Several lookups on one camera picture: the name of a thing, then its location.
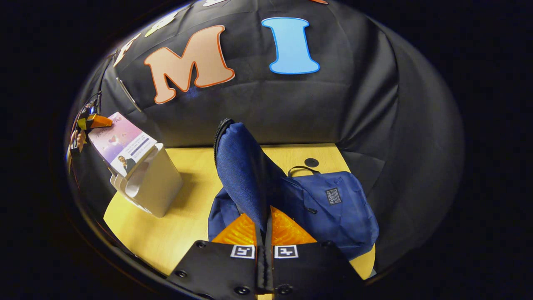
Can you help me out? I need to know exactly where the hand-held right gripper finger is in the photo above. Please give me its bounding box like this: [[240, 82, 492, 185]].
[[266, 205, 368, 300], [167, 213, 266, 300]]

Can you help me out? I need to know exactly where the pink cover book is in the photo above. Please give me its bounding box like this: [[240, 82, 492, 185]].
[[88, 112, 158, 178]]

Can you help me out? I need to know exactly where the blue schoolbag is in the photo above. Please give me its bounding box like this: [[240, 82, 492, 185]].
[[208, 118, 380, 261]]

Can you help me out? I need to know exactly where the white bookshelf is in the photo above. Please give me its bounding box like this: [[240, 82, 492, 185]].
[[110, 143, 184, 218]]

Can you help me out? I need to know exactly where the black backdrop cloth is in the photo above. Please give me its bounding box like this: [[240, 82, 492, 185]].
[[67, 0, 465, 271]]

